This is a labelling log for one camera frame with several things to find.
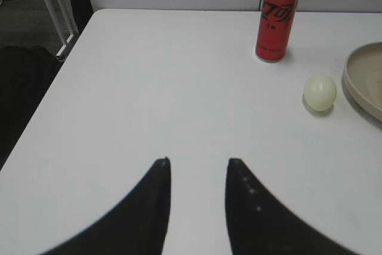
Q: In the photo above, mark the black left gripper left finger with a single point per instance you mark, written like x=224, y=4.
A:
x=138, y=224

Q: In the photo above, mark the pale green ball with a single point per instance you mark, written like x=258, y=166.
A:
x=320, y=93

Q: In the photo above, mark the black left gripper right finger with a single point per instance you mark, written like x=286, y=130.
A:
x=258, y=223

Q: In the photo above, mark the white metal frame leg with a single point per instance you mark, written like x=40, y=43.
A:
x=61, y=14

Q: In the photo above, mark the black chair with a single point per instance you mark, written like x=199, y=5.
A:
x=26, y=75

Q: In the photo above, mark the red soda can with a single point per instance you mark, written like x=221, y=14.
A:
x=274, y=29

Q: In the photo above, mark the beige ceramic plate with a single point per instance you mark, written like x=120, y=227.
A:
x=362, y=78

